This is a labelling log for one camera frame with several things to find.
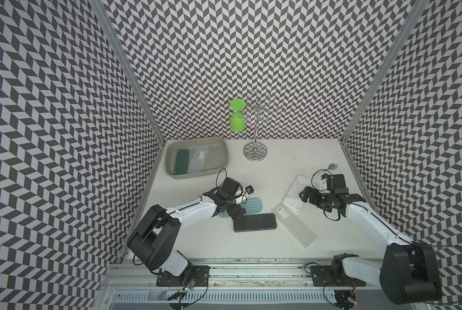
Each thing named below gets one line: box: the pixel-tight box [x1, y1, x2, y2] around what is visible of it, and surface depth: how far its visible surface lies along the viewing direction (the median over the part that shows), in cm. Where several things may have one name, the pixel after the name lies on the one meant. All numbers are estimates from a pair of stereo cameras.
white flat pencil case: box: [282, 174, 312, 213], surface depth 93 cm
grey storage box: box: [163, 136, 230, 180], surface depth 111 cm
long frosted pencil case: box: [271, 202, 319, 249], surface depth 89 cm
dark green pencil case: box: [174, 148, 190, 176], surface depth 110 cm
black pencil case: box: [232, 213, 277, 233], surface depth 86 cm
